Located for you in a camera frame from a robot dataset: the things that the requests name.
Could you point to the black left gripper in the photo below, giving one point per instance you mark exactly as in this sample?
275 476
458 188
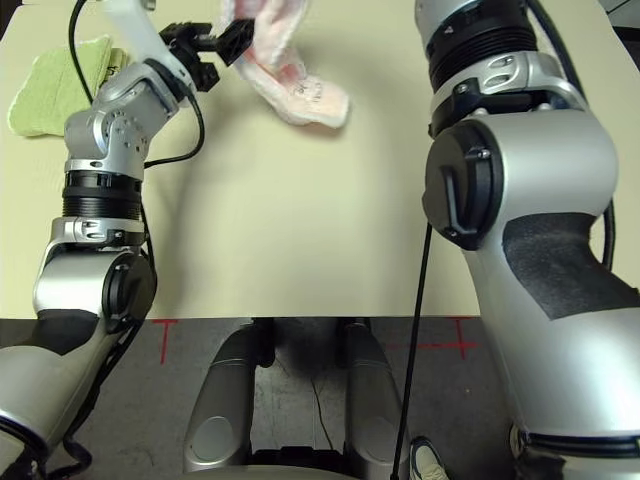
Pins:
190 42

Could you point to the pink towel with duck embroidery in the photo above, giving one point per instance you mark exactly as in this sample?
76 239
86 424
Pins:
310 100

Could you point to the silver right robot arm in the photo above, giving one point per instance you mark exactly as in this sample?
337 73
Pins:
540 165

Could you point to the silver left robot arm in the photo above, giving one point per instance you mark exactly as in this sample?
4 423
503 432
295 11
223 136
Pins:
115 125

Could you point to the folded green towel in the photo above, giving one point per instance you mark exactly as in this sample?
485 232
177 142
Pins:
45 85

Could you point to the silver left robot leg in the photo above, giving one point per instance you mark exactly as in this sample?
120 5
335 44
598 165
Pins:
220 400

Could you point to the silver robot leg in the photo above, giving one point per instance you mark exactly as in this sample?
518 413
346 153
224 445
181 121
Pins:
375 400
220 400

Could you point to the silver right robot leg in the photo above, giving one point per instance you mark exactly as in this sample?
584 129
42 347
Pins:
375 400

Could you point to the white sneaker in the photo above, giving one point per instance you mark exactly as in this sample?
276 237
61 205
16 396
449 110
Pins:
429 460

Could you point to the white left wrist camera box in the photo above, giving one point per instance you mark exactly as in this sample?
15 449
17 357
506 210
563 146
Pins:
132 25

